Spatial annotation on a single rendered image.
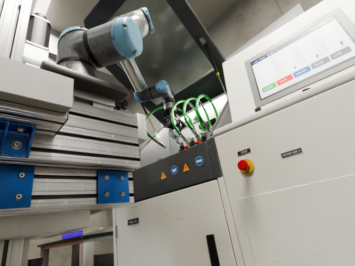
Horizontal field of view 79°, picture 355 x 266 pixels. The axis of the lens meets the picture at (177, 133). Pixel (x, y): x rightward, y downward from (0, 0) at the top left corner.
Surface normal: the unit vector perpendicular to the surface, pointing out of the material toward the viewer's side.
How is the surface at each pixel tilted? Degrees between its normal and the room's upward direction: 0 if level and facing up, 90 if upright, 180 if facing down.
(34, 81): 90
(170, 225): 90
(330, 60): 76
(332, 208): 90
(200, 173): 90
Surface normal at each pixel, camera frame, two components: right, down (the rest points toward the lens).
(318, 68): -0.65, -0.43
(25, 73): 0.67, -0.39
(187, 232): -0.64, -0.22
